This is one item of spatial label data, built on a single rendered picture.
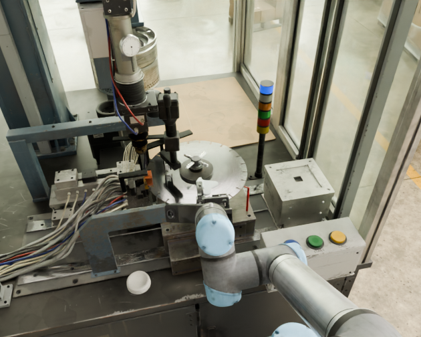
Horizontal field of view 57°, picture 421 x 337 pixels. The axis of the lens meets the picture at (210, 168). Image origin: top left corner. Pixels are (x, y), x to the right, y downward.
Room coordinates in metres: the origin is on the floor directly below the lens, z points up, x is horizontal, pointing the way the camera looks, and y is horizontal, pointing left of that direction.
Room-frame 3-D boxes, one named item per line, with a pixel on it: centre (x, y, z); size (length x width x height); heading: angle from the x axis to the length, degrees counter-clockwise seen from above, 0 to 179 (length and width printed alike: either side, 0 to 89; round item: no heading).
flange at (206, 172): (0.96, 0.05, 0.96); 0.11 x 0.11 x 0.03
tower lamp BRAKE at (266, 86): (1.15, -0.19, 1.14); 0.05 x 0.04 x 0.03; 12
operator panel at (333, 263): (0.72, -0.29, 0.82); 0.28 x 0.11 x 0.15; 102
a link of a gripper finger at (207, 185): (0.77, 0.01, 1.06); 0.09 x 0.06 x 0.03; 4
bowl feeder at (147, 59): (1.68, 0.38, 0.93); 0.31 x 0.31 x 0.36
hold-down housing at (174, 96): (0.92, 0.11, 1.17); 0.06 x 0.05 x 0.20; 93
